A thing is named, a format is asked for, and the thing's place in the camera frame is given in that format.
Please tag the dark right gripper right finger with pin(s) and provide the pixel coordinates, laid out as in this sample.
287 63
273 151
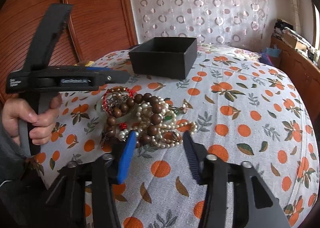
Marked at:
254 205

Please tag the floral quilt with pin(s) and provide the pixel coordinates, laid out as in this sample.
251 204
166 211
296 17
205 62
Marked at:
226 50

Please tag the wooden side cabinet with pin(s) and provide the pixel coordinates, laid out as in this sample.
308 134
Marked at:
303 73

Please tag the pale jade bangle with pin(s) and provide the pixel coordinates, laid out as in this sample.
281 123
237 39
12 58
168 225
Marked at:
116 106

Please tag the grey sleeve forearm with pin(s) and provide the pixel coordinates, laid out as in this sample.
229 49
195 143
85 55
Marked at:
23 193

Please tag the yellow striped plush toy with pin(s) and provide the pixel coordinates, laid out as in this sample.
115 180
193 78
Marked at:
86 63

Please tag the dark blue blanket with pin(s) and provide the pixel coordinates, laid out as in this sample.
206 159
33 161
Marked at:
265 59

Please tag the window with brown frame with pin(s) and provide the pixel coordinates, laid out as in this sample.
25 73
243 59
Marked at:
316 27

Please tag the sheer circle pattern curtain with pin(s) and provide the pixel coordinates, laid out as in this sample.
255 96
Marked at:
235 23

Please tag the person's left hand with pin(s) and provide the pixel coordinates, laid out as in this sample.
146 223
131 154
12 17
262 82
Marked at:
16 109

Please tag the orange print bed sheet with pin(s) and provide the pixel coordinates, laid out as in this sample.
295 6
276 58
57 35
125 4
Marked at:
238 109

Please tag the pile of clothes and papers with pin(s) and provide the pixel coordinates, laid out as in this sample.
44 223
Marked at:
284 32

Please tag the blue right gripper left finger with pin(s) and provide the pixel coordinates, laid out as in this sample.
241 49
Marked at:
65 205

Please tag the black square jewelry box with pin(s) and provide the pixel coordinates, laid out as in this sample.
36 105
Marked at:
167 57

